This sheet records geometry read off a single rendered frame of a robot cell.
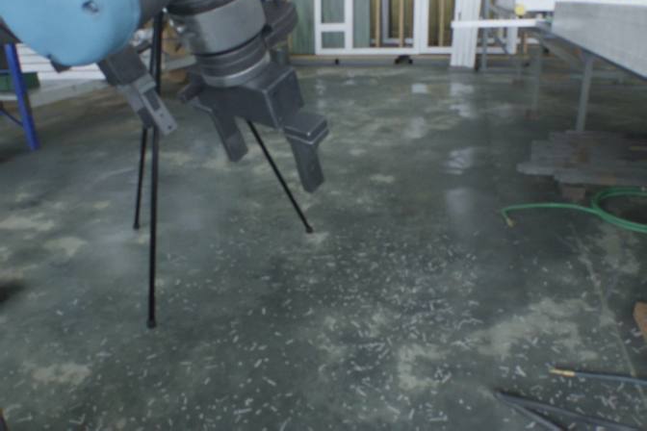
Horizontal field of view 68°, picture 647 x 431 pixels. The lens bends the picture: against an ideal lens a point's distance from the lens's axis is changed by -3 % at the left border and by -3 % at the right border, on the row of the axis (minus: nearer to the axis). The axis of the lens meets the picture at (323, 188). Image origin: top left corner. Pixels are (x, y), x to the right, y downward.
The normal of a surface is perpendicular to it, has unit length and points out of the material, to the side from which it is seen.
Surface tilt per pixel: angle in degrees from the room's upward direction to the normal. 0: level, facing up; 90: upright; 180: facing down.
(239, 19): 101
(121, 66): 83
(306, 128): 25
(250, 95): 114
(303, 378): 0
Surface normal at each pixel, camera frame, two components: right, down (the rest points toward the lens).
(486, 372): -0.04, -0.93
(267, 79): -0.21, -0.70
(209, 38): -0.06, 0.71
